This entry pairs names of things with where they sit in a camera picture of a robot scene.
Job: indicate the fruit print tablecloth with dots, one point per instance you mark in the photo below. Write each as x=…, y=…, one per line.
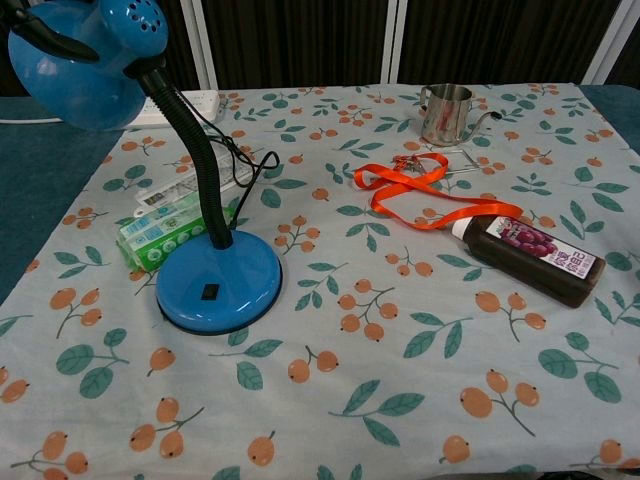
x=350, y=400

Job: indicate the white power strip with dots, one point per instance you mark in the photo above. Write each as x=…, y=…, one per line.
x=200, y=102

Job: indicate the green tissue pack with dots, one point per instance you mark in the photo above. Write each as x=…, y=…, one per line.
x=150, y=240

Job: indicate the grape juice bottle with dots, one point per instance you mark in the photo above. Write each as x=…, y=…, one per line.
x=525, y=260

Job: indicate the clear badge holder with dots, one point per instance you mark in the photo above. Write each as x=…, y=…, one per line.
x=472, y=160

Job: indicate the steel spouted pitcher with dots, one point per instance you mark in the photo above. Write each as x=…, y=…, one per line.
x=442, y=120

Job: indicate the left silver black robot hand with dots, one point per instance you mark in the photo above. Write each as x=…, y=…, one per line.
x=60, y=42

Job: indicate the clear plastic printed packet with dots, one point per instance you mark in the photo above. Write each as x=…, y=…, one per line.
x=170, y=192

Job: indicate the blue desk lamp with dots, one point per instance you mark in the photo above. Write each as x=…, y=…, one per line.
x=220, y=270

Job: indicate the dark curtain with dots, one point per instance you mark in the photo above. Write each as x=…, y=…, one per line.
x=300, y=40

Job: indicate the white partition post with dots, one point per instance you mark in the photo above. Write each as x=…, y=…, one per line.
x=200, y=45
x=394, y=40
x=612, y=40

